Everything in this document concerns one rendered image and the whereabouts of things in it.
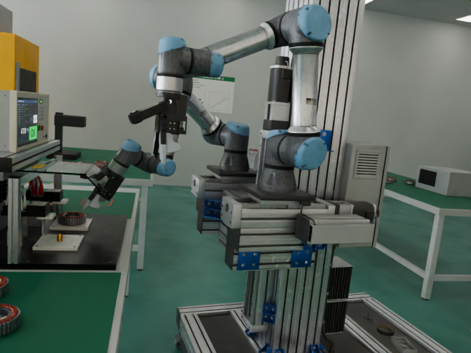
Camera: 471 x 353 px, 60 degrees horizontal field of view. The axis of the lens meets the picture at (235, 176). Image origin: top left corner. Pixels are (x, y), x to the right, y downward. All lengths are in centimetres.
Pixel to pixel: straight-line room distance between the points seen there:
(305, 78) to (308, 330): 119
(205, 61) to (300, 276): 109
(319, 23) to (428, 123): 729
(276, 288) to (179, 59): 115
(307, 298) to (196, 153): 524
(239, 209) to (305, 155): 31
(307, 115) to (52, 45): 599
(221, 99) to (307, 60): 563
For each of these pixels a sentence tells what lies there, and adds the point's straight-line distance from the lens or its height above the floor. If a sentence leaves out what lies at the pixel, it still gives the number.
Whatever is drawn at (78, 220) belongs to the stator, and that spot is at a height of 81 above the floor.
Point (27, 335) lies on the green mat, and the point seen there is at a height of 75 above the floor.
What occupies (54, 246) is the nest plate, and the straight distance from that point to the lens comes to 162.
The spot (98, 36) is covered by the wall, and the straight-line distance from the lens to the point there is 700.
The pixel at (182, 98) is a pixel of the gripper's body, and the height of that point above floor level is 134.
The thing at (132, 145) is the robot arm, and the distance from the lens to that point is 176.
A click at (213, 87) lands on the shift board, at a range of 696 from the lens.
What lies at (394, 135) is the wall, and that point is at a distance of 820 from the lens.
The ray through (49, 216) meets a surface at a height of 88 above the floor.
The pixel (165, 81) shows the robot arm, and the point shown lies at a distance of 118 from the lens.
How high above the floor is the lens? 131
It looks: 9 degrees down
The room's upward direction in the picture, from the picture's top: 5 degrees clockwise
